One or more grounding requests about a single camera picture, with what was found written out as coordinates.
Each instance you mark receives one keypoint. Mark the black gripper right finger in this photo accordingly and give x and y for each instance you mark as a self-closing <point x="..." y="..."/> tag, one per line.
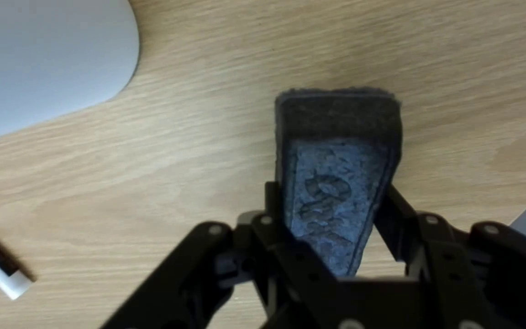
<point x="489" y="274"/>

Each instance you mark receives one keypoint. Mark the black felt whiteboard duster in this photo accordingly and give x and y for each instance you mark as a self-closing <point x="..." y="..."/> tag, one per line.
<point x="337" y="175"/>

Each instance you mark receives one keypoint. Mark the white water bottle black cap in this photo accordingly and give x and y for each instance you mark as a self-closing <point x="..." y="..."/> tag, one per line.
<point x="37" y="55"/>

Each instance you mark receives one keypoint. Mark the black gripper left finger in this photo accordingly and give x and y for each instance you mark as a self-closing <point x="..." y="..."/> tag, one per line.
<point x="202" y="280"/>

